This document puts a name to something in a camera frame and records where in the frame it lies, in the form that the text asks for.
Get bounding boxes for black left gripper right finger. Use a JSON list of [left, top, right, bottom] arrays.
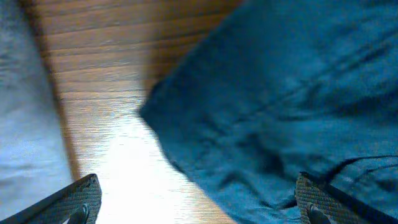
[[295, 172, 397, 224]]

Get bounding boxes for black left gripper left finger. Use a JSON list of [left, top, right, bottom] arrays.
[[1, 174, 102, 224]]

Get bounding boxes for navy blue shorts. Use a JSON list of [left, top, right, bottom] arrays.
[[140, 0, 397, 223]]

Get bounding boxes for grey shorts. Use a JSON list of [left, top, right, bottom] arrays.
[[1, 0, 73, 218]]

